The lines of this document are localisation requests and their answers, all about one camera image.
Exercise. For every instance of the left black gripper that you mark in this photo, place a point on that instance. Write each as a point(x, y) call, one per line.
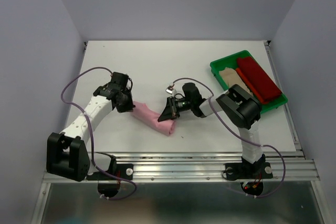
point(129, 107)

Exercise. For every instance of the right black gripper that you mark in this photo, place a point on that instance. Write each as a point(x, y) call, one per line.
point(170, 112)

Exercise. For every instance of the pink t-shirt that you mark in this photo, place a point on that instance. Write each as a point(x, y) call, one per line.
point(150, 118)

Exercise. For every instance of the green plastic tray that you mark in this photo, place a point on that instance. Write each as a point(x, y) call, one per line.
point(231, 62)

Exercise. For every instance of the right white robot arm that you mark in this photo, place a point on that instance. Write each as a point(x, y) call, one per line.
point(241, 108)

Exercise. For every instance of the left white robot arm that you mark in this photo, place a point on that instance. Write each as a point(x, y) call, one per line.
point(67, 154)

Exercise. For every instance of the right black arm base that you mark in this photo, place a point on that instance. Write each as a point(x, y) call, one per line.
point(252, 173)

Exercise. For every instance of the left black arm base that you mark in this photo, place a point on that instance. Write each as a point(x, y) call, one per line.
point(119, 173)

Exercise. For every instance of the rolled beige t-shirt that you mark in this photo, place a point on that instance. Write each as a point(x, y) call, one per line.
point(231, 77)

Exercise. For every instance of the rolled red t-shirt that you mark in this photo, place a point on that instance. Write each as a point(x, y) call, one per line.
point(258, 78)

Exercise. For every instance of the aluminium rail frame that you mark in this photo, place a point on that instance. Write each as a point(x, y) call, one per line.
point(179, 178)

